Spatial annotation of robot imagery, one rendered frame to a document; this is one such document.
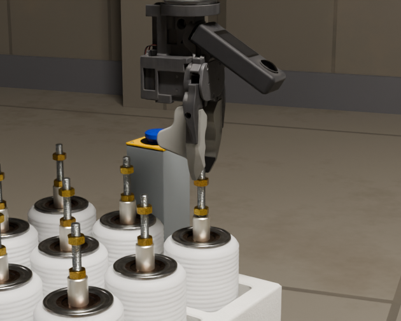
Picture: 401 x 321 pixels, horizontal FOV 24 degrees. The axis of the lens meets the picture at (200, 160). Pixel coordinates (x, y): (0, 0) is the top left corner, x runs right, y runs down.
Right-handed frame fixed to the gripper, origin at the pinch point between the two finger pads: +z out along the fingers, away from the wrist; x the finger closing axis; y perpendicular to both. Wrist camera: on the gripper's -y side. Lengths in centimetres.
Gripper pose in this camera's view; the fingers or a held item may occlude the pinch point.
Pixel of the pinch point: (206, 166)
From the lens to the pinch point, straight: 114.6
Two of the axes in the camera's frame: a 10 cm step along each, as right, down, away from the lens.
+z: 0.0, 9.6, 2.7
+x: -4.0, 2.5, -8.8
